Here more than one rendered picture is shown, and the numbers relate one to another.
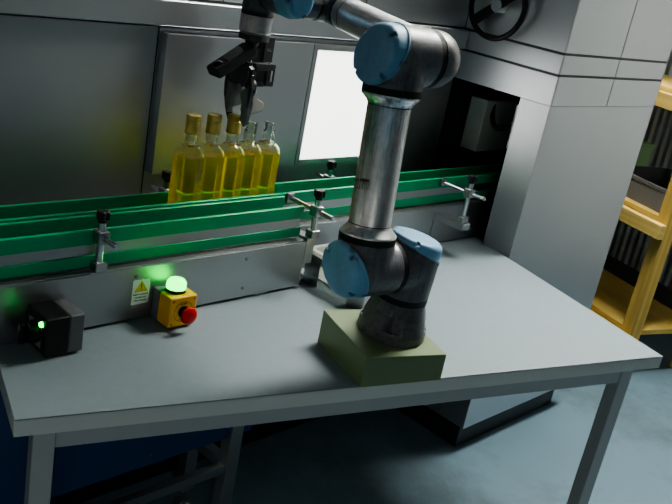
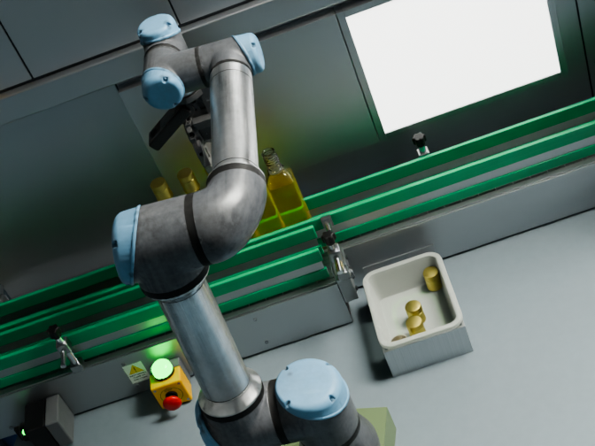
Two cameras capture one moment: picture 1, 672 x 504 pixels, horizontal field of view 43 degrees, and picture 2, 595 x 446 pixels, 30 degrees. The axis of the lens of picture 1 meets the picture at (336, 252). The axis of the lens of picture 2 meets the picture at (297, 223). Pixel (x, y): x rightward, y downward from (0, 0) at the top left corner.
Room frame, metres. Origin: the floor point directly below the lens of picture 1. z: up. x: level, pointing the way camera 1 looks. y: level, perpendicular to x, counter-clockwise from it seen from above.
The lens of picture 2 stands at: (1.05, -1.29, 2.47)
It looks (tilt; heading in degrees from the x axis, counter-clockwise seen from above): 40 degrees down; 55
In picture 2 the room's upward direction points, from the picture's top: 24 degrees counter-clockwise
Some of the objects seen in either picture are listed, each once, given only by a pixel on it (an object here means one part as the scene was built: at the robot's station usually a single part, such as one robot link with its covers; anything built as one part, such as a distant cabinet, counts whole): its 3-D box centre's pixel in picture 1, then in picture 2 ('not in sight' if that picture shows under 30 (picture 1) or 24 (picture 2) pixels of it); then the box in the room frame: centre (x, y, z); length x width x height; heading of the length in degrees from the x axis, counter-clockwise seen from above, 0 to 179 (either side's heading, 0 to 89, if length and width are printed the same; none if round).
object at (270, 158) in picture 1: (261, 181); (291, 205); (2.10, 0.22, 0.99); 0.06 x 0.06 x 0.21; 47
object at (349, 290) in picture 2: (297, 243); (344, 274); (2.08, 0.10, 0.85); 0.09 x 0.04 x 0.07; 48
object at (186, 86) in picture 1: (295, 104); (348, 80); (2.34, 0.19, 1.15); 0.90 x 0.03 x 0.34; 138
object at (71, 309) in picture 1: (54, 328); (49, 424); (1.49, 0.51, 0.79); 0.08 x 0.08 x 0.08; 48
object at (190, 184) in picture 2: (213, 123); (188, 180); (1.97, 0.34, 1.14); 0.04 x 0.04 x 0.04
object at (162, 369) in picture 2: (176, 284); (161, 368); (1.70, 0.32, 0.84); 0.05 x 0.05 x 0.03
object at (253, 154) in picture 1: (242, 182); (266, 214); (2.06, 0.26, 0.99); 0.06 x 0.06 x 0.21; 48
